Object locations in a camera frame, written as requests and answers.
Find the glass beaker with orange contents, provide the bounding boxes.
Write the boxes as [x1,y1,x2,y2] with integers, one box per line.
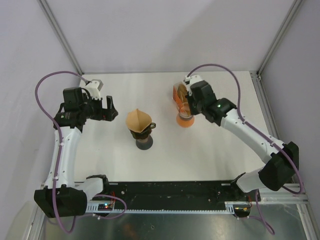
[176,102,195,128]

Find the brown paper coffee filter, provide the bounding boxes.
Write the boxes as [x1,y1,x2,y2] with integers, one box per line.
[125,108,152,133]

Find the olive green plastic dripper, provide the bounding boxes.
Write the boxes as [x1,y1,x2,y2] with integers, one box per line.
[130,122,156,140]

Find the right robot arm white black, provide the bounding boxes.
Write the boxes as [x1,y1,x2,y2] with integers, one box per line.
[184,75,299,201]

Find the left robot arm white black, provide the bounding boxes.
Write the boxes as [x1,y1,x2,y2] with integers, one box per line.
[34,80,118,218]

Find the brown paper coffee filters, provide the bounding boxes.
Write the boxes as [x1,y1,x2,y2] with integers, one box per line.
[177,84,188,103]

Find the orange coffee filter box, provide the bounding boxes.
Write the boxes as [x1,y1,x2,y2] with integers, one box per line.
[172,81,186,109]

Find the grey carafe with red rim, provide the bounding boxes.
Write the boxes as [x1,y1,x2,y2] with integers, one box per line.
[135,135,154,151]

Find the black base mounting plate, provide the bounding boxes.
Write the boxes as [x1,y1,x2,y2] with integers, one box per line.
[88,180,261,210]

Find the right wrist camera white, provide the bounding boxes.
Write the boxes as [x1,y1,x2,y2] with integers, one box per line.
[183,74,203,87]

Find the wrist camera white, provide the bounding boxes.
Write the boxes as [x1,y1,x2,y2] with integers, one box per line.
[183,74,203,87]
[84,79,104,100]

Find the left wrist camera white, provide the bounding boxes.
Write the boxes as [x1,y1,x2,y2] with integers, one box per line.
[84,79,104,100]

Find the aluminium frame post left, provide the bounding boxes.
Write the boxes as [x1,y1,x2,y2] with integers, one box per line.
[37,0,84,75]

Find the aluminium frame post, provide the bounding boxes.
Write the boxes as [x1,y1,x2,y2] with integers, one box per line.
[256,0,305,76]
[37,0,84,75]

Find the grey slotted cable duct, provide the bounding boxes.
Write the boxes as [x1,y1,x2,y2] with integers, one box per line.
[85,202,252,216]

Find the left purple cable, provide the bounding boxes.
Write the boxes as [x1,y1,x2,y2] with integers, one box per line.
[34,71,127,235]

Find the purple cable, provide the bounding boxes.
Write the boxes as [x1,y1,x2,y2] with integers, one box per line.
[187,63,306,236]
[34,71,127,235]

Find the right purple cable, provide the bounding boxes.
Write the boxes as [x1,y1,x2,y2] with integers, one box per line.
[187,63,306,236]

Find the aluminium frame rail right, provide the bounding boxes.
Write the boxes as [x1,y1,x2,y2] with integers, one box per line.
[249,70,306,196]

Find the aluminium frame post right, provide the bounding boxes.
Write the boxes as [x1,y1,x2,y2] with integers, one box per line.
[256,0,305,76]

